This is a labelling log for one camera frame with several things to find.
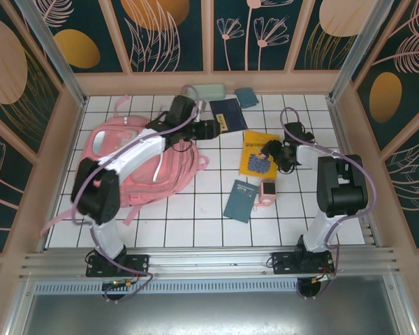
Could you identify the thin navy book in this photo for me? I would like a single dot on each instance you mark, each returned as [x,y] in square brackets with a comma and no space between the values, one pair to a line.
[232,115]

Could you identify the yellow book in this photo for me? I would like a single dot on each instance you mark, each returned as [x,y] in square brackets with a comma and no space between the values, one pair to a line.
[255,153]

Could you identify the mint green pencil case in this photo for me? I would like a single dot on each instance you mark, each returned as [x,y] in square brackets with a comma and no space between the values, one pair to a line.
[211,91]

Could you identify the pink pencil sharpener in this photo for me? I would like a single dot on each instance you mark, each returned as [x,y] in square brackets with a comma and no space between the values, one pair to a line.
[267,193]

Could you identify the pink backpack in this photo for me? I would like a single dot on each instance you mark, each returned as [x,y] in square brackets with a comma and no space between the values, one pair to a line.
[174,167]

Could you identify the small teal pouch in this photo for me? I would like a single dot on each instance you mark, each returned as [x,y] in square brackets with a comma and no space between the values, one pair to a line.
[247,97]

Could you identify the teal notebook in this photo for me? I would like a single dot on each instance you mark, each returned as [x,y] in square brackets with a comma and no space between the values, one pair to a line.
[241,202]

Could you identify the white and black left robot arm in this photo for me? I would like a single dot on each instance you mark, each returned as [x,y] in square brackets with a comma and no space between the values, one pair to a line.
[139,150]

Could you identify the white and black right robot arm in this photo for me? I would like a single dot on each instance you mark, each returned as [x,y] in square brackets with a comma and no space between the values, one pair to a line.
[338,185]

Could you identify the small circuit board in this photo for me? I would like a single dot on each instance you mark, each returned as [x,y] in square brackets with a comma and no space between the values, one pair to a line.
[117,284]
[323,277]

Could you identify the aluminium side rail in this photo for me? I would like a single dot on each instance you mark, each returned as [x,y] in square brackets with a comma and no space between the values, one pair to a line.
[354,174]

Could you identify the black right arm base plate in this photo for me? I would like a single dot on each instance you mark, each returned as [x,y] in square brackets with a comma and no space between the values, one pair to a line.
[283,265]

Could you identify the aluminium frame post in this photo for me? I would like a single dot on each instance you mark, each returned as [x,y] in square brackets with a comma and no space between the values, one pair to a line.
[57,57]
[358,49]

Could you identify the aluminium mounting rail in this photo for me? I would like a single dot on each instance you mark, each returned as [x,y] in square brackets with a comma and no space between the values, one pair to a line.
[213,260]

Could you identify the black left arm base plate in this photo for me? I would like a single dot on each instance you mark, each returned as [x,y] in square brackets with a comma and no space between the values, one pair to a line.
[136,263]

